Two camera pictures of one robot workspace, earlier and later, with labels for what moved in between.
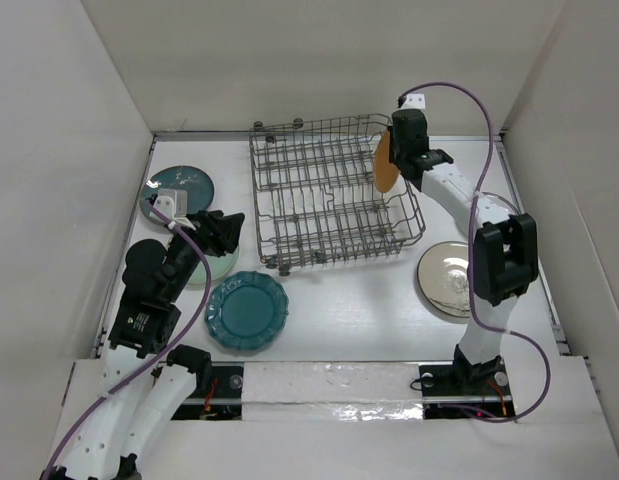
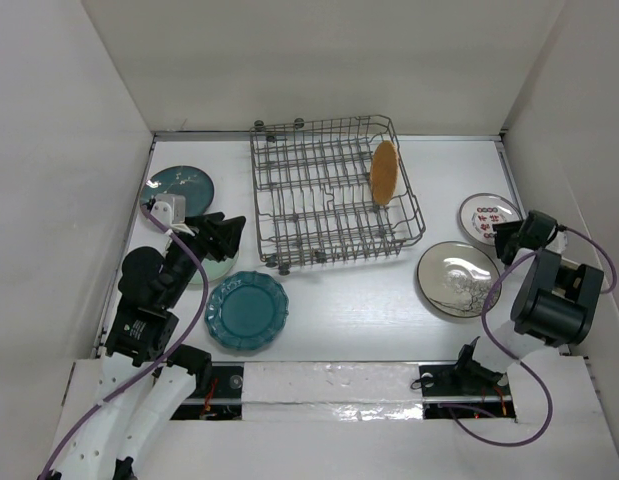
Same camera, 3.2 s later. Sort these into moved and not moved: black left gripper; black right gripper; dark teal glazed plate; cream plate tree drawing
Moved: black right gripper
Not moved: black left gripper; cream plate tree drawing; dark teal glazed plate
